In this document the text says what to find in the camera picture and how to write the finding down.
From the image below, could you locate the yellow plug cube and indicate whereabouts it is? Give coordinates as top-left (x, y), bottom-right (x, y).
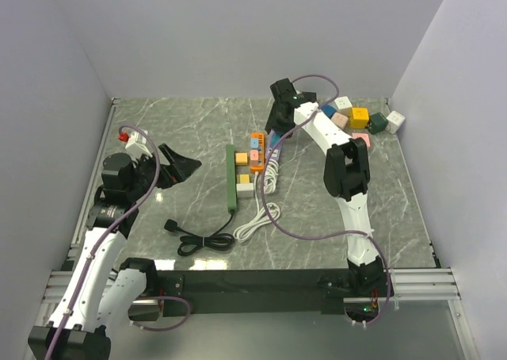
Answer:
top-left (349, 107), bottom-right (370, 129)

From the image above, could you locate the white plug cube back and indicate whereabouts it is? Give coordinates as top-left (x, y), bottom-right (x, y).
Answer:
top-left (334, 96), bottom-right (353, 110)

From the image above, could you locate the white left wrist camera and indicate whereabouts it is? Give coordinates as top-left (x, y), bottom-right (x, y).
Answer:
top-left (118, 128), bottom-right (153, 159)

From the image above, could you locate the orange power strip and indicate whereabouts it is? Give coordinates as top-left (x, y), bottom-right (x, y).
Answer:
top-left (249, 132), bottom-right (265, 174)

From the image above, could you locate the yellow plug lower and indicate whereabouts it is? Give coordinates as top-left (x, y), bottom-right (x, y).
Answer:
top-left (237, 174), bottom-right (250, 184)

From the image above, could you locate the dark green plug cube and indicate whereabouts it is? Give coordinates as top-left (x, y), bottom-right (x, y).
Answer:
top-left (366, 113), bottom-right (388, 135)

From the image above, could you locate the aluminium rail frame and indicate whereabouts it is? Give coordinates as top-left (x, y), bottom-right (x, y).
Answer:
top-left (23, 98), bottom-right (476, 360)

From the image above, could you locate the green power strip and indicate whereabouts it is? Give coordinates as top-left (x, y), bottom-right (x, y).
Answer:
top-left (225, 144), bottom-right (238, 213)

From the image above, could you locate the yellow plug upper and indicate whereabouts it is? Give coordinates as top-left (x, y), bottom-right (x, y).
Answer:
top-left (234, 152), bottom-right (249, 166)

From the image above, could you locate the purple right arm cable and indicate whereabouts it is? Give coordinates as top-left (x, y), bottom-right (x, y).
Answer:
top-left (261, 73), bottom-right (393, 326)

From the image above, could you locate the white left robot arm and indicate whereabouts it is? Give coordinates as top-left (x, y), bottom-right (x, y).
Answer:
top-left (28, 144), bottom-right (201, 359)

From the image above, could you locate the white plug on strip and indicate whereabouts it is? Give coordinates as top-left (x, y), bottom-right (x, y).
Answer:
top-left (236, 182), bottom-right (255, 198)

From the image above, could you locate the black power cable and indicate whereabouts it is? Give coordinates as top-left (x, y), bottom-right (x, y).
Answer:
top-left (163, 211), bottom-right (235, 257)

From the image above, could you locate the yellow plug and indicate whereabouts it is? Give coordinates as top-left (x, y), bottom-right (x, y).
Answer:
top-left (234, 152), bottom-right (249, 166)
top-left (237, 174), bottom-right (250, 184)

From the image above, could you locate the dark blue plug cube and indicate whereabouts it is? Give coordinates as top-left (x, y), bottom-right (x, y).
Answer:
top-left (322, 105), bottom-right (337, 119)

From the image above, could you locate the white plug cube right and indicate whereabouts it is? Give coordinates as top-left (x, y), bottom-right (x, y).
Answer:
top-left (386, 110), bottom-right (406, 134)

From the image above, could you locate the white plug cube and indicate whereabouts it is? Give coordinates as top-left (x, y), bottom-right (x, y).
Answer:
top-left (386, 110), bottom-right (406, 134)
top-left (334, 96), bottom-right (353, 110)

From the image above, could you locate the beige pink plug cube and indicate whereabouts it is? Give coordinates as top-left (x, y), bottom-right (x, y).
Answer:
top-left (330, 113), bottom-right (349, 130)

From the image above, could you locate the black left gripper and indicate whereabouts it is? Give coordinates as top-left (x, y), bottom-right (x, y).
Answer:
top-left (127, 143), bottom-right (201, 200)

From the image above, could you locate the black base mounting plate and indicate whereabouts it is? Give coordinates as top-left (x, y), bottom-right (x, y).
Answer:
top-left (156, 268), bottom-right (395, 317)

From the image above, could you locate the purple power strip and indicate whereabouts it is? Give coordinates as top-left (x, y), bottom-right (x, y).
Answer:
top-left (265, 130), bottom-right (282, 163)

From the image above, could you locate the white coiled cable purple strip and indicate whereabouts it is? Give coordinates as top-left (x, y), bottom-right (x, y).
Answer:
top-left (259, 159), bottom-right (279, 194)

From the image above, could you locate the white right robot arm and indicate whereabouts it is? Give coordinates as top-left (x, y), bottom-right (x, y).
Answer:
top-left (265, 79), bottom-right (386, 296)

